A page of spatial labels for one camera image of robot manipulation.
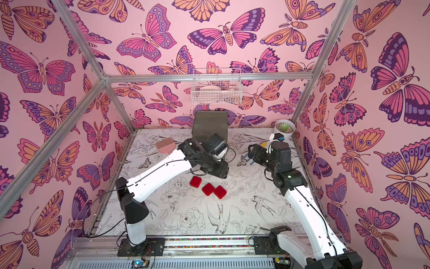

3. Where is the red brooch box top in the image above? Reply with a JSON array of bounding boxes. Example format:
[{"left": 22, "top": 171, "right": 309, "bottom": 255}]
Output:
[{"left": 190, "top": 176, "right": 202, "bottom": 188}]

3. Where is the red brooch box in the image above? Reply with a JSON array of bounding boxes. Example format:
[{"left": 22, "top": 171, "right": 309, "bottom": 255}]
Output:
[
  {"left": 190, "top": 176, "right": 202, "bottom": 188},
  {"left": 202, "top": 183, "right": 215, "bottom": 196},
  {"left": 214, "top": 186, "right": 227, "bottom": 200}
]

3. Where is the three-tier drawer cabinet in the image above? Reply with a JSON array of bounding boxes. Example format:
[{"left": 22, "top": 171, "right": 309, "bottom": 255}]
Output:
[{"left": 191, "top": 111, "right": 228, "bottom": 142}]

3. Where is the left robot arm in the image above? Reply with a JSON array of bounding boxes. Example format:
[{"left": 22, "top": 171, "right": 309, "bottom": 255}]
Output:
[{"left": 115, "top": 133, "right": 228, "bottom": 247}]

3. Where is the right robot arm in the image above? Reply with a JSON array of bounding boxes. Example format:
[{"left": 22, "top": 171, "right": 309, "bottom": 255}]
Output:
[{"left": 248, "top": 140, "right": 363, "bottom": 269}]

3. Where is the blue yellow garden fork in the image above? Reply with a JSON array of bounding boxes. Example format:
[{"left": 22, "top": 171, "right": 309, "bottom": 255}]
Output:
[{"left": 237, "top": 153, "right": 255, "bottom": 166}]

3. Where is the white potted succulent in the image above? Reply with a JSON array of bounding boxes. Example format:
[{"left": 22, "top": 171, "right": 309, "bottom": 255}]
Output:
[{"left": 274, "top": 119, "right": 296, "bottom": 142}]

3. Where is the pink dustpan brush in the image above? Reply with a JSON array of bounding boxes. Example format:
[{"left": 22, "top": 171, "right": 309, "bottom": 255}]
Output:
[{"left": 155, "top": 137, "right": 176, "bottom": 155}]

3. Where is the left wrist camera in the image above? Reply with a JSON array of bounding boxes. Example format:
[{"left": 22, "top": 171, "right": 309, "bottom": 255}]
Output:
[{"left": 212, "top": 141, "right": 228, "bottom": 160}]

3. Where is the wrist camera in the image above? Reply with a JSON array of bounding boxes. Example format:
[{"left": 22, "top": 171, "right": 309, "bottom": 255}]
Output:
[
  {"left": 269, "top": 133, "right": 285, "bottom": 143},
  {"left": 212, "top": 141, "right": 228, "bottom": 160}
]

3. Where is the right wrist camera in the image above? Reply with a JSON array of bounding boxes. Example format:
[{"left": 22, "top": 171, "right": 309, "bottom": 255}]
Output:
[{"left": 269, "top": 133, "right": 285, "bottom": 143}]

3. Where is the white wire basket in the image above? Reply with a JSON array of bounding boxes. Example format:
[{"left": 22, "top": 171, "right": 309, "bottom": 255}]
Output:
[{"left": 189, "top": 68, "right": 243, "bottom": 105}]

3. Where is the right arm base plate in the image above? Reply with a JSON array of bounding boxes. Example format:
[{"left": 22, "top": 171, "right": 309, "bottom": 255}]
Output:
[{"left": 250, "top": 236, "right": 289, "bottom": 256}]

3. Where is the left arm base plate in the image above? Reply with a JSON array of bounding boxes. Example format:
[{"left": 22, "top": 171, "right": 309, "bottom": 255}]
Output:
[{"left": 117, "top": 238, "right": 166, "bottom": 257}]

